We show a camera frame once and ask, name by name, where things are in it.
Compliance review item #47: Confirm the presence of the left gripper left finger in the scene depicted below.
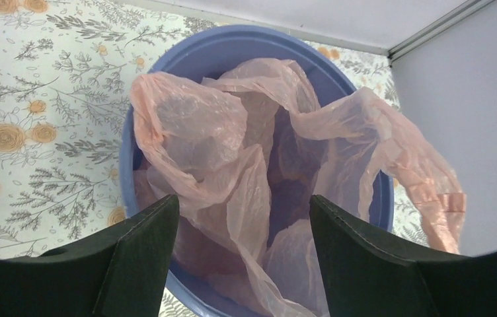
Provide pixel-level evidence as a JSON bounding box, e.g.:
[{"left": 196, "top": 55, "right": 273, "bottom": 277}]
[{"left": 0, "top": 195, "right": 179, "bottom": 316}]

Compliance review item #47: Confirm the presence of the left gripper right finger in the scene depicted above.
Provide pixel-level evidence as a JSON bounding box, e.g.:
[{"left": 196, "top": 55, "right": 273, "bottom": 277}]
[{"left": 310, "top": 195, "right": 497, "bottom": 316}]

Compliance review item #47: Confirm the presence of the pink plastic trash bag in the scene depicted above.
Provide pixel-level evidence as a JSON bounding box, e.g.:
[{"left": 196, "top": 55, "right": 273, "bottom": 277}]
[{"left": 130, "top": 58, "right": 466, "bottom": 316}]

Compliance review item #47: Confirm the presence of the floral patterned table mat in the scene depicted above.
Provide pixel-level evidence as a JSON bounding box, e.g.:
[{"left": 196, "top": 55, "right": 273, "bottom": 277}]
[{"left": 0, "top": 0, "right": 429, "bottom": 317}]

